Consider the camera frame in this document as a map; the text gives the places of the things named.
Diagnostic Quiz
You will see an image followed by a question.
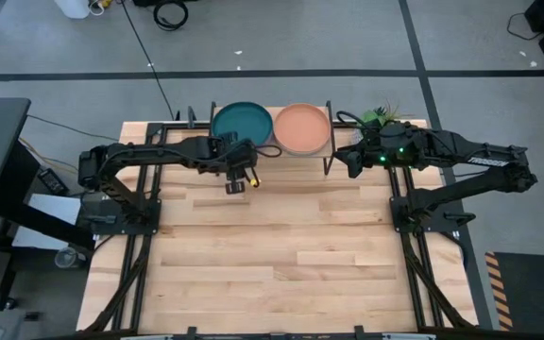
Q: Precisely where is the thin black desk cable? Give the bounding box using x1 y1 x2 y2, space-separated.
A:
25 114 120 143

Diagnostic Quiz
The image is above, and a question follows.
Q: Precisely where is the black power adapter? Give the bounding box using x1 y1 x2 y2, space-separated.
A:
38 168 71 196

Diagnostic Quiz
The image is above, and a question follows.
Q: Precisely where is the thin black floor cable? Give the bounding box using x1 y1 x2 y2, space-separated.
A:
120 0 179 120

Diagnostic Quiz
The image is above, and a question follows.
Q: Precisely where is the black looped floor cable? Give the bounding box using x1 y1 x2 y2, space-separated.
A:
506 11 537 42

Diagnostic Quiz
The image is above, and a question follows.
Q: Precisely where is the black aluminium table frame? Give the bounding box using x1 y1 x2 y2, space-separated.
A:
82 106 479 340

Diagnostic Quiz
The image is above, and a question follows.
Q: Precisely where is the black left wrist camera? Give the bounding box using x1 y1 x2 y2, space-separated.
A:
224 178 247 196

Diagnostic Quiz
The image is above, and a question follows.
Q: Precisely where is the black right camera cable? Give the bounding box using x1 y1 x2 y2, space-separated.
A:
335 110 373 132

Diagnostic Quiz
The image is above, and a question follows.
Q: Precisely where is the black camera cable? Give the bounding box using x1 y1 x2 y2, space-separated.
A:
335 110 373 132
254 144 283 160

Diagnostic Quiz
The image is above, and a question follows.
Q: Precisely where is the succulent in white patterned pot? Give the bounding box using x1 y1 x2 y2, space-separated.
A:
350 99 403 144

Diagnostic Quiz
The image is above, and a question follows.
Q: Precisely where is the white cord bundle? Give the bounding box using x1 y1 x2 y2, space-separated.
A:
87 0 112 16

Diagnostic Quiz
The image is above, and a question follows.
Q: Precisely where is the teal plate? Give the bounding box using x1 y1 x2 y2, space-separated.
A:
211 101 274 147

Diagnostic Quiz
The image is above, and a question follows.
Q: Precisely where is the clear plastic cup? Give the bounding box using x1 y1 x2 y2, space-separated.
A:
54 246 88 269

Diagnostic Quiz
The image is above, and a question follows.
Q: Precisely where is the black left camera cable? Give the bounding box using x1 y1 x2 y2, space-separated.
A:
254 144 283 160

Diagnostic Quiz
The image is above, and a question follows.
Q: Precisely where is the wooden shelf with black frame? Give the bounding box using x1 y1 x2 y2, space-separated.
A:
205 99 337 178

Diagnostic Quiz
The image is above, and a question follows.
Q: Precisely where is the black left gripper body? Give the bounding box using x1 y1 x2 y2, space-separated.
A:
214 139 259 172

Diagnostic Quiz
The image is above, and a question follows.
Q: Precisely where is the white flat box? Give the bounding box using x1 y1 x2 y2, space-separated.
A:
11 193 84 251

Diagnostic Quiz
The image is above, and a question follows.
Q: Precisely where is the coiled black cable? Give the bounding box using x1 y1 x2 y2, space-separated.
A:
152 0 190 32

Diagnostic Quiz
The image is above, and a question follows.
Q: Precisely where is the black mat with hazard stripes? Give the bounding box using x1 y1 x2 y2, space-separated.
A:
484 250 544 332

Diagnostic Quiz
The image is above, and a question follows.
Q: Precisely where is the white container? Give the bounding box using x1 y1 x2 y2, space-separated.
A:
54 0 92 20

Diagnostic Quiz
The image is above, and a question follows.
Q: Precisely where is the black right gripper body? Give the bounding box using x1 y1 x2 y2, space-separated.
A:
360 140 417 170

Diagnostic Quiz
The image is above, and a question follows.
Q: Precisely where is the peach tan plate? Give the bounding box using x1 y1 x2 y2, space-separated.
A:
273 103 332 156

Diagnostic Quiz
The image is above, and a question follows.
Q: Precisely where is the yellow cable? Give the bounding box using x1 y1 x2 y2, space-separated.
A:
18 136 80 174

